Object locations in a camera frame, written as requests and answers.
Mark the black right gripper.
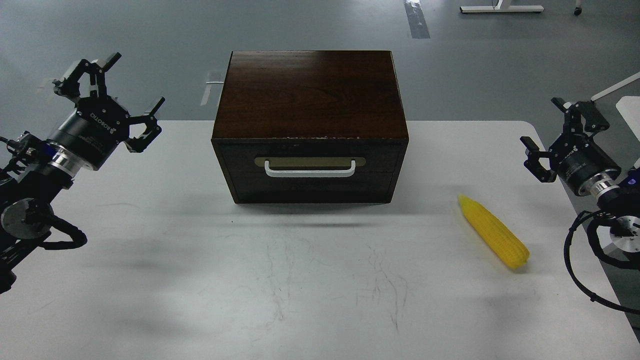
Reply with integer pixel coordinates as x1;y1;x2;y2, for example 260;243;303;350
519;96;622;197

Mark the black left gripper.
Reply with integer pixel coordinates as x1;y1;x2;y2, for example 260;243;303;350
47;52;166;172

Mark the yellow corn cob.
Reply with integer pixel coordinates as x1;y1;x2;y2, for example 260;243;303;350
457;193;530;269

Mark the wooden drawer with white handle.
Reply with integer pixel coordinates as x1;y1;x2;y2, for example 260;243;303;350
214;142;407;204

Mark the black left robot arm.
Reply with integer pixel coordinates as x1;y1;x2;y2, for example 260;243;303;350
0;52;165;293

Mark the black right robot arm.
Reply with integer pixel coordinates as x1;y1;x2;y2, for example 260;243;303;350
520;96;639;315

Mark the white adjacent table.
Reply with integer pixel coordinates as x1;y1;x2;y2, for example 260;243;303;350
590;71;640;138

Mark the white desk leg base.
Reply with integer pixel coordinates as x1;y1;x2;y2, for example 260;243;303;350
459;0;545;14

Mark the dark wooden cabinet box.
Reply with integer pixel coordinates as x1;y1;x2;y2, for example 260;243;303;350
211;50;410;205

